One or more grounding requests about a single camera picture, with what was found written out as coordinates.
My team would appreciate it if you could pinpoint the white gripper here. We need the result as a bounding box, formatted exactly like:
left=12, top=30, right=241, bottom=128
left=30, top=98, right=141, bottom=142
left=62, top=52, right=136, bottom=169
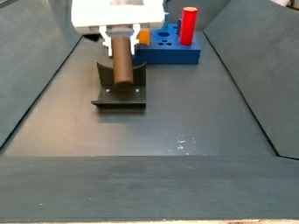
left=70, top=0, right=164, bottom=57

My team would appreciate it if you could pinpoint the brown cylinder peg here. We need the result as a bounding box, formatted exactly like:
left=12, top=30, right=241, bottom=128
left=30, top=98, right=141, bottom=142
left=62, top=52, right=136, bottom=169
left=110, top=35, right=136, bottom=86

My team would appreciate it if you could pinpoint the blue shape sorter board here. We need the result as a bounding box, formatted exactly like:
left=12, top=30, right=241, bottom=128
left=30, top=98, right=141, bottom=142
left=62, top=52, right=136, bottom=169
left=133, top=18, right=201, bottom=65

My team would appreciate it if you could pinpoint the yellow arch block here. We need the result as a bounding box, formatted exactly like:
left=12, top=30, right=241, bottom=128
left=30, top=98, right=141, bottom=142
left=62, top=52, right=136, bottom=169
left=137, top=30, right=151, bottom=46

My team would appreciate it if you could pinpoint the red hexagonal peg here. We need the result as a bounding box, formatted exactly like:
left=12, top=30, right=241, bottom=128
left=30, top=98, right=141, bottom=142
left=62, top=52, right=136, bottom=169
left=180, top=6, right=199, bottom=46

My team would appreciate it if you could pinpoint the black curved cradle stand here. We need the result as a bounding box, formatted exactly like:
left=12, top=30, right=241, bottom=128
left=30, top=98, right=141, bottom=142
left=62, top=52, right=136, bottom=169
left=90, top=63, right=145, bottom=108

